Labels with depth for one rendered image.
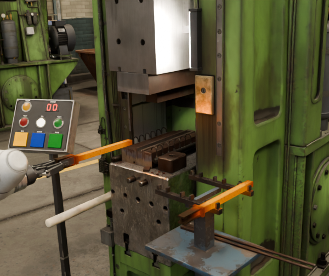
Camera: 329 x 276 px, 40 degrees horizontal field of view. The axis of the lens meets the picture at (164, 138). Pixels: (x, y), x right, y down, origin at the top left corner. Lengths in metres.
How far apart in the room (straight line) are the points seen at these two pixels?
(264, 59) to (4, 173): 1.29
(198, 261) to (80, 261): 1.56
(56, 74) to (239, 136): 5.62
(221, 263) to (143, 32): 1.03
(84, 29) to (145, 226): 9.33
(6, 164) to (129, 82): 0.85
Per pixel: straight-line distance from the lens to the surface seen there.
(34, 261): 3.36
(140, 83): 2.10
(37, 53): 7.06
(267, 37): 2.24
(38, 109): 2.51
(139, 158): 2.21
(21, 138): 2.50
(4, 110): 6.97
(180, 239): 1.99
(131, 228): 2.32
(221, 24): 1.98
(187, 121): 2.58
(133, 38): 2.10
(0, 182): 1.56
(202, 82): 2.03
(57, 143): 2.39
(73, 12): 11.18
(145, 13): 2.04
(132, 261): 2.42
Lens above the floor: 1.65
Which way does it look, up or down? 16 degrees down
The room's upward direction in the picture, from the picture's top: 2 degrees counter-clockwise
